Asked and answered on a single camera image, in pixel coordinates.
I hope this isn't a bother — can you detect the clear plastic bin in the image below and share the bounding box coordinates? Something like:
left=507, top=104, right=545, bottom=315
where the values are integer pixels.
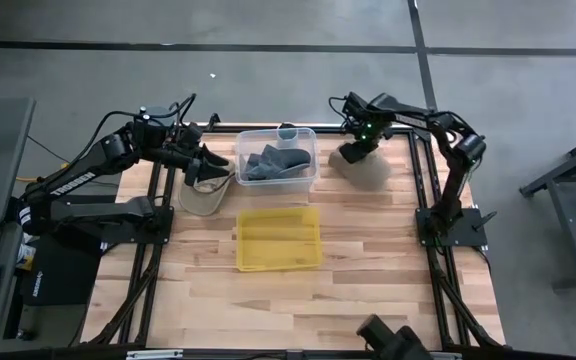
left=234, top=127, right=319, bottom=187

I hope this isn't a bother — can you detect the black aluminium table frame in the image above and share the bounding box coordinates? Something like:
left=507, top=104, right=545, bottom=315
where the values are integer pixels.
left=80, top=122, right=507, bottom=360

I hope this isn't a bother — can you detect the small black lever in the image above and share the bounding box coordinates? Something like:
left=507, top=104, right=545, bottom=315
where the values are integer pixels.
left=471, top=210, right=498, bottom=232

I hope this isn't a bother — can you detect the black metal cart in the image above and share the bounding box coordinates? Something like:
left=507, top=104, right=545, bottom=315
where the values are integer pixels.
left=519, top=127, right=576, bottom=291

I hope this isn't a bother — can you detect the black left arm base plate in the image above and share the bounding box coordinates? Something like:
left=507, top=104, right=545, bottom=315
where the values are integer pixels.
left=47, top=193, right=174, bottom=246

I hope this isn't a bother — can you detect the grey baseball cap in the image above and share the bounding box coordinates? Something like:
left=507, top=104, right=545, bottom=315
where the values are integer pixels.
left=265, top=128, right=314, bottom=179
left=243, top=144, right=294, bottom=182

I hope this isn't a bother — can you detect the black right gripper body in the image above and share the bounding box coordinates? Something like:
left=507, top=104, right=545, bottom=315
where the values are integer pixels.
left=346, top=115, right=392, bottom=149

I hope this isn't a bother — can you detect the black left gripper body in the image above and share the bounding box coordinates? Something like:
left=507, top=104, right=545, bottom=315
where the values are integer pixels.
left=160, top=123, right=207, bottom=174

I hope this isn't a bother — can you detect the yellow cable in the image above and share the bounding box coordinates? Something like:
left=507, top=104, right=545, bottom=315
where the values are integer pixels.
left=15, top=162, right=69, bottom=183

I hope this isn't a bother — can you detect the yellow plastic tray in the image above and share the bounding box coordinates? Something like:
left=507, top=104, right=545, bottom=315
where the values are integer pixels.
left=236, top=206, right=324, bottom=273

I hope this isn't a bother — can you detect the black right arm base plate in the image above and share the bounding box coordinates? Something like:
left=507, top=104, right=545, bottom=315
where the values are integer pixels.
left=415, top=207, right=489, bottom=249

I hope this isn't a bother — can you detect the black equipment box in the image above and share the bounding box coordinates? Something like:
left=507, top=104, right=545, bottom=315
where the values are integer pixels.
left=20, top=234, right=102, bottom=307

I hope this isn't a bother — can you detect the beige baseball cap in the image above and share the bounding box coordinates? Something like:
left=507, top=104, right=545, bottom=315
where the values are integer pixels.
left=328, top=147, right=393, bottom=191
left=177, top=159, right=237, bottom=217

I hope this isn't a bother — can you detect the black boxy device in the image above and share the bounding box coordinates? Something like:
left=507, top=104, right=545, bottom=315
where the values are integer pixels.
left=356, top=313, right=434, bottom=360

